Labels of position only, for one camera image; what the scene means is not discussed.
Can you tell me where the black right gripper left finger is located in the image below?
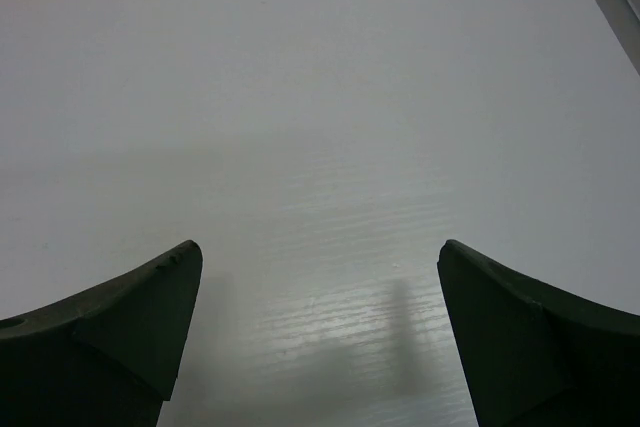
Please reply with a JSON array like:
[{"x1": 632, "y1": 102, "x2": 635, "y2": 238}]
[{"x1": 1, "y1": 240, "x2": 203, "y2": 426}]

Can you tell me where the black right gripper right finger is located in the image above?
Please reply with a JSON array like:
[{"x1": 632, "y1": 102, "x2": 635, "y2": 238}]
[{"x1": 437, "y1": 240, "x2": 639, "y2": 426}]

